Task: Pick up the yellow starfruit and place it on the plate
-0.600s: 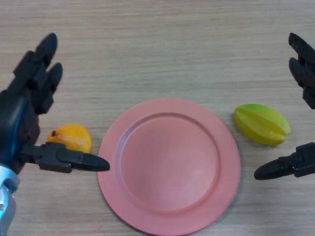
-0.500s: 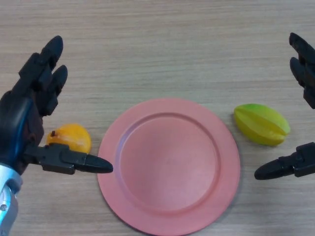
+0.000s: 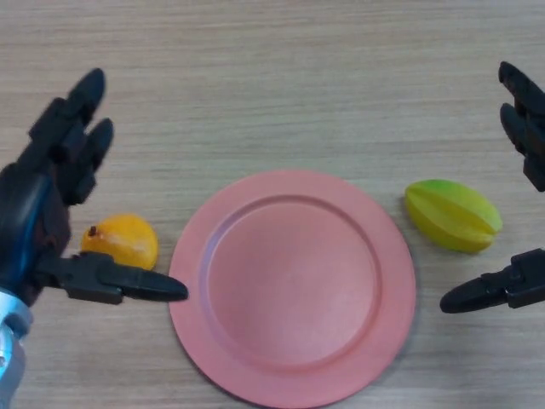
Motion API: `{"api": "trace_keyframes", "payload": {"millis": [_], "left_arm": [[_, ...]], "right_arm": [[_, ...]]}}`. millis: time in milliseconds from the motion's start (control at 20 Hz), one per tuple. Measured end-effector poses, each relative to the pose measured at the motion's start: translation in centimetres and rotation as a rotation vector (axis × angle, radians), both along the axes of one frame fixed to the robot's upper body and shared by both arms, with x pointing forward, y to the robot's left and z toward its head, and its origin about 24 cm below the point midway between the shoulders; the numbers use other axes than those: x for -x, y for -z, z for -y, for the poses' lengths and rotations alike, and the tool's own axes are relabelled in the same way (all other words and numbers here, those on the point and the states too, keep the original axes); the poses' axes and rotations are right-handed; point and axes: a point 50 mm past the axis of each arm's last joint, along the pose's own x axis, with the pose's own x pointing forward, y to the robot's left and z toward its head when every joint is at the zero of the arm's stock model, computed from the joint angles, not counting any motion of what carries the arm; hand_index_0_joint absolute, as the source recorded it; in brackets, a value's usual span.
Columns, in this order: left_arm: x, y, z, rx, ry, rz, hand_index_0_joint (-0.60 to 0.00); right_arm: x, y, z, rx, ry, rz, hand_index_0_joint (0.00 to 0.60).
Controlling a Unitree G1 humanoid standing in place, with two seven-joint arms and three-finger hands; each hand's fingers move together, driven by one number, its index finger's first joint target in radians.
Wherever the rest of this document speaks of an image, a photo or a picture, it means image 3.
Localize pink round plate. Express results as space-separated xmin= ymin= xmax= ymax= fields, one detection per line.
xmin=168 ymin=170 xmax=417 ymax=409

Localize orange yellow pear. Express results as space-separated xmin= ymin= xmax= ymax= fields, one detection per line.
xmin=80 ymin=213 xmax=159 ymax=272

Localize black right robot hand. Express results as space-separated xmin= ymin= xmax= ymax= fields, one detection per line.
xmin=439 ymin=60 xmax=545 ymax=315

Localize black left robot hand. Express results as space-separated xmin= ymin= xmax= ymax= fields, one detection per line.
xmin=0 ymin=67 xmax=190 ymax=308

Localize yellow green starfruit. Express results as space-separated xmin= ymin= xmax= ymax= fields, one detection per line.
xmin=404 ymin=179 xmax=503 ymax=255

